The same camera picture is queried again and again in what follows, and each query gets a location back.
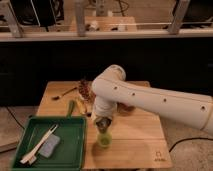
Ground green plastic cup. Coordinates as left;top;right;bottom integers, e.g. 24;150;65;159
97;132;112;148

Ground dark metal cup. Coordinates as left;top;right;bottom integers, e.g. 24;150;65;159
96;117;111;133

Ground black cable left floor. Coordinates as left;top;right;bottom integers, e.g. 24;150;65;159
5;106;26;130

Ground grey blue sponge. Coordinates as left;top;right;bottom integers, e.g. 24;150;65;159
38;134;60;158

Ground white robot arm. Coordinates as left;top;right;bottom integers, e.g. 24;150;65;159
91;65;213;135

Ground white tongs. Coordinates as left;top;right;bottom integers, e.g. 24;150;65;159
20;124;58;164

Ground metal frame railing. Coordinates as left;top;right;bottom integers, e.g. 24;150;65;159
0;0;213;42

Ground black cable right floor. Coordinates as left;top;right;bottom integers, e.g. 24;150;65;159
168;136;213;153

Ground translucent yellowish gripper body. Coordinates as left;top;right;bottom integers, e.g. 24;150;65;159
92;115;112;127

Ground wooden background table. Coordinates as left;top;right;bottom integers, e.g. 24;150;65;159
68;15;138;33

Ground green plastic tray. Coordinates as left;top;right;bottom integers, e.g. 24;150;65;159
11;116;86;171

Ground dark brown bowl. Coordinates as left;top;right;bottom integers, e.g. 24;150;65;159
117;104;135;115

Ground wooden block brush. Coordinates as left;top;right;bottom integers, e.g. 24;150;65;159
86;112;92;117

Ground brown pine cone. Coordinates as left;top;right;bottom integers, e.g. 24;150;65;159
78;79;95;102

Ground yellow banana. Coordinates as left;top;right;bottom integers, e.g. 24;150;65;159
76;98;87;115

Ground black cable floor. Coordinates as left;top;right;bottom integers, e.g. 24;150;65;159
5;106;26;130
168;136;213;153

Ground metal spoon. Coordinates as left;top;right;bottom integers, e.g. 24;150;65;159
51;87;78;101

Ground wooden folding table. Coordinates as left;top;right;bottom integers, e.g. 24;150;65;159
37;81;172;169

